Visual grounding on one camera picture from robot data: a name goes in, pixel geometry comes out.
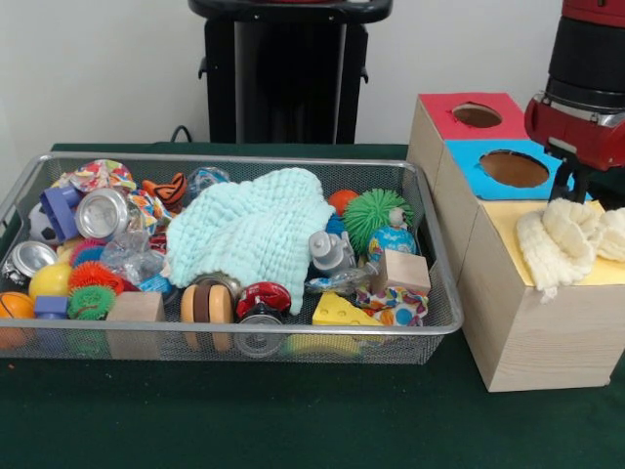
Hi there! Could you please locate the plain wooden block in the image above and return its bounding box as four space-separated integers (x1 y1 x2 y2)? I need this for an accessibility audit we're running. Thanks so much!
370 248 432 295

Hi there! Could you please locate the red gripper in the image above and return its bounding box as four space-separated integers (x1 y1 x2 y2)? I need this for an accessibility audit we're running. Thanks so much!
524 94 625 204

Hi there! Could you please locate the mint green muslin cloth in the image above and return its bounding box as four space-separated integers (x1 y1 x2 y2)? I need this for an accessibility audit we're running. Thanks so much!
165 168 337 315

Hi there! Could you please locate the yellow cheese wedge toy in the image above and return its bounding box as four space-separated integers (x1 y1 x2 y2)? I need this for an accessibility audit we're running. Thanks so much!
312 291 387 328

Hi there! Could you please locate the wooden box with three holes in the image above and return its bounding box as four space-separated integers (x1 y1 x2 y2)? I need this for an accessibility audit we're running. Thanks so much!
407 93 625 393

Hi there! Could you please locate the clear mesh bin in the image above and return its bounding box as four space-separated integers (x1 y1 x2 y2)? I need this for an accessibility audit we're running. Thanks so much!
0 149 464 365

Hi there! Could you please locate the blue globe ball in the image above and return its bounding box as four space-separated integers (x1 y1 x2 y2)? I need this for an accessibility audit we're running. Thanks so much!
368 225 419 267

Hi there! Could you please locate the dark green side table cloth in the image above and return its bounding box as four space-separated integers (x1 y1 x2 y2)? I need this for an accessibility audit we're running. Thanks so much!
590 168 625 211

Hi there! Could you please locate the dark green tablecloth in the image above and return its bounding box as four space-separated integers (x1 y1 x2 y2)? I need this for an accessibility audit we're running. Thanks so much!
0 143 625 469

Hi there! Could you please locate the red ball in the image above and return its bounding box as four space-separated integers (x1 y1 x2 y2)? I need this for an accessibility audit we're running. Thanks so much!
328 190 360 216

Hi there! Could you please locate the green spiky ball with eyes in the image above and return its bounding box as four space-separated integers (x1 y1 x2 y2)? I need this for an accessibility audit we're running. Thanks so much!
343 189 417 255

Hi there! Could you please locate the cream muslin cloth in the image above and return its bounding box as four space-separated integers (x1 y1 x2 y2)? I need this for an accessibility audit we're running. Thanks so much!
516 198 625 300

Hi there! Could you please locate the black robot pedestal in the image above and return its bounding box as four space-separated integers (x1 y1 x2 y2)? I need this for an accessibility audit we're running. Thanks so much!
188 0 396 146

